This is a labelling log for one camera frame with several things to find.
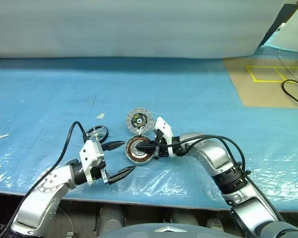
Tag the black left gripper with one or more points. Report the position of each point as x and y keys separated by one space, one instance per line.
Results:
x=98 y=171

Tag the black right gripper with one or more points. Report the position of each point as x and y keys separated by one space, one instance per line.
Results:
x=164 y=148

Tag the silver motor stator copper windings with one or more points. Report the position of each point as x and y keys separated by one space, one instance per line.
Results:
x=132 y=156

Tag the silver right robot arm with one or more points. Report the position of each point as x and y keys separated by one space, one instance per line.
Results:
x=213 y=156

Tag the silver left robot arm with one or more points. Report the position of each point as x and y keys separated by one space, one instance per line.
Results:
x=44 y=193

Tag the grey round motor end cover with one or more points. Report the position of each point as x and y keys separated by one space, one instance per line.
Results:
x=146 y=116

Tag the small white paper scrap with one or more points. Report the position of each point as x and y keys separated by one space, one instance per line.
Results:
x=100 y=115

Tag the blue plastic table sheet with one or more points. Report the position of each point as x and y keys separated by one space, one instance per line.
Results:
x=164 y=94

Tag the grey rounded cylinder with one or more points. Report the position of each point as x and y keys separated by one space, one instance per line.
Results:
x=183 y=218
x=111 y=218

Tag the grey robot torso silver emblem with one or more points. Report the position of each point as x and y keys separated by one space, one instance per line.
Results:
x=164 y=231

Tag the brown cardboard sheet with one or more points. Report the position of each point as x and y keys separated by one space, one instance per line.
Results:
x=258 y=94

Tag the white foam backdrop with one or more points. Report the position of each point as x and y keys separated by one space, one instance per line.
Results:
x=139 y=24

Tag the white board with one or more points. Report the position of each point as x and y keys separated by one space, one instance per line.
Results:
x=295 y=32

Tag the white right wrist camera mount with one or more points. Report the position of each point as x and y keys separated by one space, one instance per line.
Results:
x=162 y=125

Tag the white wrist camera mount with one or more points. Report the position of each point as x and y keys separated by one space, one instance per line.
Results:
x=87 y=155
x=162 y=125

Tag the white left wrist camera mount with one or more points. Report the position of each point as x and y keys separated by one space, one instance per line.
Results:
x=87 y=155

